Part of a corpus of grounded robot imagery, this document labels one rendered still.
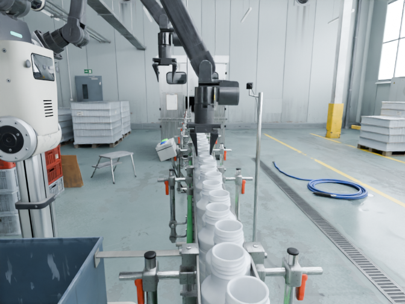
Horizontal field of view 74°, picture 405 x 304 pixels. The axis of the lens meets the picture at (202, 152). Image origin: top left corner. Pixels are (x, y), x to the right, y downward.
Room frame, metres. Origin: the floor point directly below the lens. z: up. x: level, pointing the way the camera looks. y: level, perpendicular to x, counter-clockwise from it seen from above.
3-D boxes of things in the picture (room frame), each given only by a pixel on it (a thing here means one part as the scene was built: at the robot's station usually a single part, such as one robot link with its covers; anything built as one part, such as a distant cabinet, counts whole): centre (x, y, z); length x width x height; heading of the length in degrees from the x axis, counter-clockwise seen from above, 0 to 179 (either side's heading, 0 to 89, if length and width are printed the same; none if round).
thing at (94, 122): (7.48, 2.89, 0.59); 1.24 x 1.03 x 1.17; 5
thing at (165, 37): (1.24, 0.16, 1.57); 0.07 x 0.06 x 0.07; 93
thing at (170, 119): (6.24, 0.23, 1.05); 1.60 x 1.40 x 2.10; 3
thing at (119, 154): (4.30, 1.49, 0.21); 0.61 x 0.47 x 0.41; 56
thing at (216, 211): (0.38, -0.02, 1.08); 0.06 x 0.06 x 0.17
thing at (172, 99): (5.45, 0.61, 1.22); 0.23 x 0.03 x 0.32; 93
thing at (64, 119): (7.51, 4.28, 0.50); 1.23 x 1.05 x 1.00; 1
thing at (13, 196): (2.66, 2.02, 0.33); 0.61 x 0.41 x 0.22; 9
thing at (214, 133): (0.79, -0.01, 1.20); 0.07 x 0.07 x 0.09; 3
